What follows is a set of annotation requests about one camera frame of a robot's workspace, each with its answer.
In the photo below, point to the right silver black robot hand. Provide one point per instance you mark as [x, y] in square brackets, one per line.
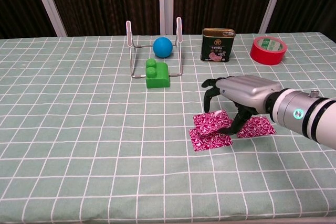
[246, 90]

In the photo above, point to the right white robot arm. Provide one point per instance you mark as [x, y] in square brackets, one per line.
[309, 119]

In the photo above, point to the red tape roll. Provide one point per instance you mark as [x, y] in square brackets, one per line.
[265, 57]

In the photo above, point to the dark green luncheon meat can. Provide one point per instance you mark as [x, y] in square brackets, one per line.
[218, 48]

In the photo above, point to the green toy building block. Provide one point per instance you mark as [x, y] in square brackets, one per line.
[157, 81]

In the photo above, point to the blue ball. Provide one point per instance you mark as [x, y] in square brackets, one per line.
[162, 47]

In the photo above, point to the green white checkered tablecloth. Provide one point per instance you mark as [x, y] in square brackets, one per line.
[78, 129]

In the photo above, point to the white partition frame post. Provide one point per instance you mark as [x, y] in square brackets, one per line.
[166, 1]
[48, 3]
[273, 1]

